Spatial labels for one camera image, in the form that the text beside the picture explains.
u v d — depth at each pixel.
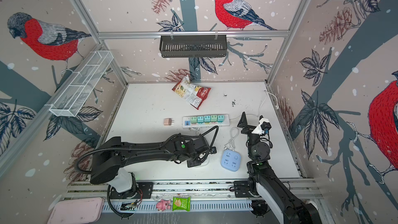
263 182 0.56
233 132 0.95
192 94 1.08
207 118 0.92
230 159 0.81
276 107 1.10
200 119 0.92
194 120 0.92
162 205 0.68
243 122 0.70
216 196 0.73
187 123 0.95
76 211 0.67
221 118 0.92
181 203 0.69
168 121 0.98
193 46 1.06
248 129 0.68
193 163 0.70
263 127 0.63
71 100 0.72
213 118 0.92
